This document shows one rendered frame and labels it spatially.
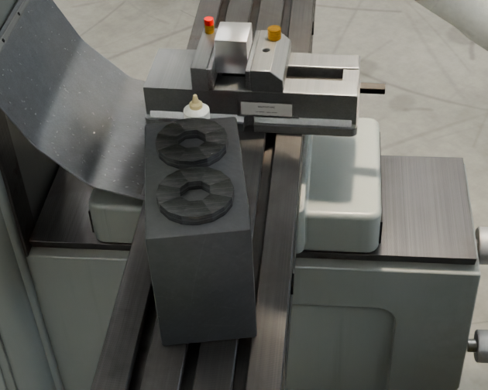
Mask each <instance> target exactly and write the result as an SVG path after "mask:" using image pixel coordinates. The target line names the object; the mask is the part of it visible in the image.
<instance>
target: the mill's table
mask: <svg viewBox="0 0 488 390"><path fill-rule="evenodd" d="M315 5H316V0H200V3H199V6H198V10H197V14H196V16H195V20H194V24H193V28H192V30H191V35H190V39H189V41H188V45H187V50H196V49H197V48H198V44H199V41H200V38H201V34H202V32H203V30H204V18H205V17H207V16H211V17H213V18H214V27H215V29H218V26H219V23H220V22H251V23H252V32H253V37H254V34H255V31H256V30H259V31H260V30H267V28H268V27H269V26H272V25H277V26H280V28H281V32H282V33H283V34H284V35H285V36H286V37H287V38H289V39H290V41H291V53H312V43H313V35H314V14H315ZM239 141H240V145H241V146H240V147H241V151H242V164H243V170H244V176H245V181H246V192H247V196H248V197H247V198H248V202H249V215H250V220H251V227H252V236H253V267H254V282H255V298H256V328H257V335H256V337H249V338H240V339H232V340H217V341H208V342H199V343H191V344H175V345H167V346H164V345H162V343H161V338H160V328H159V324H158V319H157V314H156V304H155V299H154V295H153V286H152V280H151V275H150V270H149V262H148V256H147V251H146V243H145V198H144V201H143V206H142V209H141V212H140V215H139V220H138V223H137V226H136V231H135V234H134V237H133V240H132V245H131V248H130V251H129V256H128V258H127V262H126V264H125V270H124V272H123V276H122V281H121V283H120V287H119V291H118V295H117V297H116V301H115V305H114V308H113V311H112V316H111V319H110V322H109V325H108V330H107V333H106V336H105V341H104V344H103V347H102V350H101V355H100V358H99V361H98V366H97V369H96V372H95V376H94V380H93V382H92V386H91V390H285V388H286V377H287V359H288V348H289V338H290V319H291V309H292V299H293V294H294V270H295V260H296V250H297V231H298V221H299V210H300V201H301V181H302V172H303V161H304V142H305V135H299V134H284V133H269V132H254V126H252V125H247V126H246V127H245V128H244V132H239Z"/></svg>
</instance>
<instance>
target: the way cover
mask: <svg viewBox="0 0 488 390"><path fill-rule="evenodd" d="M31 10H33V11H31ZM27 11H28V12H27ZM20 27H22V28H20ZM48 39H50V40H48ZM71 40H72V41H71ZM64 48H66V49H64ZM19 54H20V55H19ZM71 54H72V55H71ZM32 55H33V56H32ZM20 63H21V64H22V65H21V64H20ZM3 69H4V70H3ZM11 71H12V72H11ZM3 74H4V75H3ZM2 75H3V76H2ZM27 77H28V78H27ZM144 84H145V81H144V80H138V79H135V78H133V77H130V76H129V75H127V74H126V73H124V72H123V71H122V70H120V69H119V68H118V67H117V66H116V65H114V64H113V63H112V62H110V61H109V60H107V59H106V58H105V57H104V56H102V55H101V54H100V53H99V52H98V51H96V50H95V49H93V48H92V47H91V46H89V45H88V44H87V43H86V42H85V41H84V40H83V39H82V38H81V37H80V36H79V35H78V33H77V32H76V30H75V29H74V27H73V26H72V25H71V24H70V23H69V21H68V20H67V18H66V17H65V16H64V14H63V13H62V12H61V11H60V9H59V8H58V7H57V5H56V4H55V2H54V1H53V0H48V1H47V0H18V1H17V3H16V4H15V7H14V8H13V10H12V11H11V13H10V15H9V17H8V18H7V19H6V21H5V23H4V25H3V27H2V28H1V30H0V93H2V94H0V109H1V110H2V111H3V112H4V113H5V115H6V116H7V117H8V118H9V119H10V121H11V122H12V123H13V124H14V125H15V127H17V129H18V130H19V131H20V132H21V133H22V134H23V135H24V137H25V138H26V139H27V140H28V141H29V143H30V144H31V145H32V146H33V147H35V148H36V149H37V150H38V151H40V152H41V153H42V154H44V155H45V156H47V157H48V158H50V159H51V160H53V161H54V162H55V163H57V164H58V165H59V166H61V167H63V168H64V169H65V170H66V171H68V172H69V173H71V174H73V175H74V176H76V177H77V178H78V179H79V180H81V181H82V182H84V183H86V184H87V185H89V186H91V187H93V188H95V189H98V190H103V191H107V192H110V193H117V194H120V195H123V196H127V197H133V198H136V199H140V200H144V198H145V126H146V119H145V114H146V103H145V98H144V92H143V86H144ZM36 85H37V86H36ZM104 86H105V88H104ZM9 88H10V89H9ZM64 88H66V89H64ZM119 88H120V90H119ZM65 90H67V91H68V92H67V91H65ZM89 91H90V92H89ZM112 91H113V92H112ZM139 91H140V92H139ZM78 92H80V93H78ZM141 100H143V101H141ZM22 101H25V103H24V102H22ZM135 101H136V102H135ZM9 102H11V104H10V103H9ZM102 105H104V106H102ZM50 106H51V107H50ZM25 108H27V109H26V110H25ZM31 109H32V110H31ZM92 112H93V113H94V115H93V113H92ZM35 113H36V115H35ZM131 114H132V115H131ZM53 115H55V116H53ZM130 116H131V117H130ZM108 118H110V119H108ZM113 120H115V121H113ZM136 122H137V124H136ZM24 123H25V124H24ZM40 123H41V124H40ZM102 126H103V127H102ZM127 126H128V127H127ZM57 131H58V133H57ZM94 132H95V133H94ZM109 132H111V133H109ZM72 134H74V135H72ZM111 135H112V136H111ZM55 136H56V137H55ZM85 139H86V140H85ZM51 142H52V143H51ZM114 145H115V146H114ZM122 146H124V147H122ZM72 147H74V148H73V149H72ZM54 148H55V149H54ZM65 149H66V150H65ZM91 151H93V152H91ZM108 151H109V152H108ZM55 152H57V153H55ZM133 153H135V154H133ZM57 155H58V156H57ZM101 155H103V156H104V157H103V156H101ZM82 158H83V159H82ZM69 160H70V161H69ZM118 160H119V161H118ZM124 160H126V161H124ZM84 161H85V162H84ZM120 161H121V162H120ZM82 162H83V163H82ZM139 165H141V166H139ZM131 167H133V168H131ZM81 170H82V171H81ZM105 174H106V176H105ZM114 180H115V182H113V181H114ZM133 181H134V182H133ZM126 186H128V187H126Z"/></svg>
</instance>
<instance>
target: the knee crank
mask: <svg viewBox="0 0 488 390"><path fill-rule="evenodd" d="M466 350H467V352H473V353H474V359H475V361H476V362H477V363H488V330H476V331H475V333H474V339H469V340H468V344H467V348H466Z"/></svg>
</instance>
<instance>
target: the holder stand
mask: <svg viewBox="0 0 488 390"><path fill-rule="evenodd" d="M240 146H241V145H240V141H239V130H238V125H237V119H236V117H226V118H209V119H206V118H185V119H181V120H176V121H172V122H163V123H154V124H147V125H146V126H145V243H146V251H147V256H148V262H149V270H150V275H151V280H152V286H153V295H154V299H155V304H156V314H157V319H158V324H159V328H160V338H161V343H162V345H164V346H167V345H175V344H191V343H199V342H208V341H217V340H232V339H240V338H249V337H256V335H257V328H256V298H255V282H254V267H253V236H252V227H251V220H250V215H249V202H248V198H247V197H248V196H247V192H246V181H245V176H244V170H243V164H242V151H241V147H240Z"/></svg>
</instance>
